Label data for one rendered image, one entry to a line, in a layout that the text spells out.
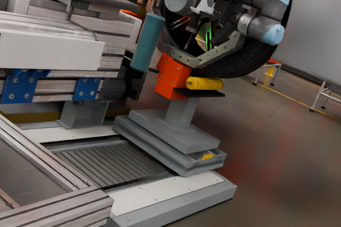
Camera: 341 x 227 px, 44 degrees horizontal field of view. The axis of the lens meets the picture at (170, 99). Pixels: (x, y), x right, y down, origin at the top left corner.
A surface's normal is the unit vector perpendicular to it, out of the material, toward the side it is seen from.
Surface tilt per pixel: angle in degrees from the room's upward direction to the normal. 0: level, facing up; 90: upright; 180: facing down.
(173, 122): 90
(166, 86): 90
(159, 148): 90
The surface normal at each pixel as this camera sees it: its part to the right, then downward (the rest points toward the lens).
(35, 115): 0.73, 0.41
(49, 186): 0.32, -0.91
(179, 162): -0.60, 0.01
